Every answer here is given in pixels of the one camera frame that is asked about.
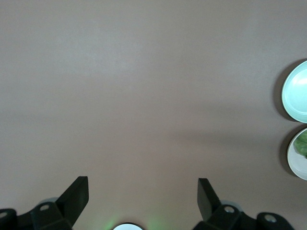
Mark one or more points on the light green round plate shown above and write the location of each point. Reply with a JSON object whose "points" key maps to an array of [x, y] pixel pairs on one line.
{"points": [[297, 95]]}

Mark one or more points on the brown table cover mat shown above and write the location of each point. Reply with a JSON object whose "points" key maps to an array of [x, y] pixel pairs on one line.
{"points": [[144, 95]]}

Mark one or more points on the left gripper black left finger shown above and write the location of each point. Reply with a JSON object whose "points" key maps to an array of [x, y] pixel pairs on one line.
{"points": [[72, 198]]}

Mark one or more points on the beige round plate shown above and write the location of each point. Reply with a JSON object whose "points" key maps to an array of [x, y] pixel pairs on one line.
{"points": [[296, 165]]}

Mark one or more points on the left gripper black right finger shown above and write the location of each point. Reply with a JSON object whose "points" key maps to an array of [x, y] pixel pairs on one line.
{"points": [[207, 201]]}

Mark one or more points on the green lettuce leaf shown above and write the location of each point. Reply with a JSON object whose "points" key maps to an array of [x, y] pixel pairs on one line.
{"points": [[302, 145]]}

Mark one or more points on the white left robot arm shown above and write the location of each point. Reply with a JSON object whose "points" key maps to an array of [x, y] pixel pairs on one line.
{"points": [[127, 227]]}

